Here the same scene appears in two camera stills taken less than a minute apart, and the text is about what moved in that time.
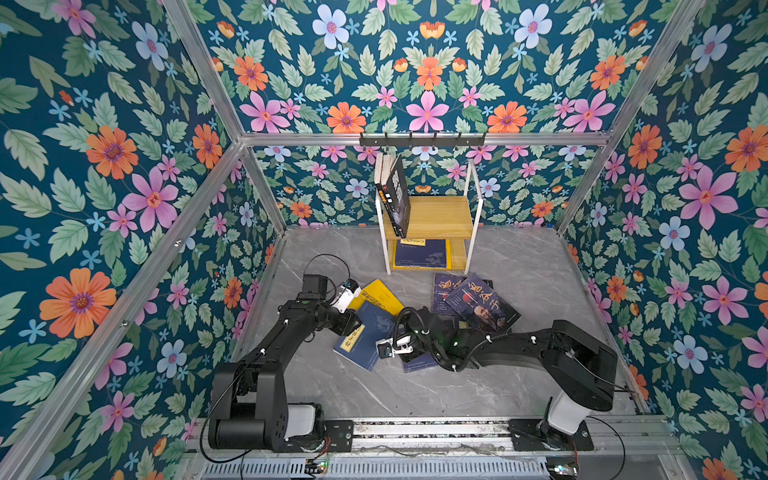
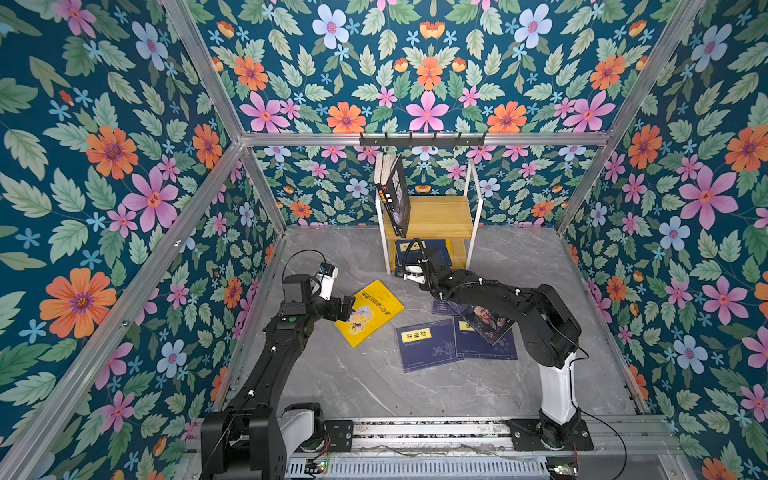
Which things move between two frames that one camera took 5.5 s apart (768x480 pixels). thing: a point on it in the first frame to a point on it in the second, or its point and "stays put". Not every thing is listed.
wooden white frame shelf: [440, 232] stays put
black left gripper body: [339, 323] to [328, 309]
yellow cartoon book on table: [378, 294] stays put
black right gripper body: [417, 343] to [428, 285]
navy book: [360, 346] to [418, 250]
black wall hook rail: [422, 141] stays put
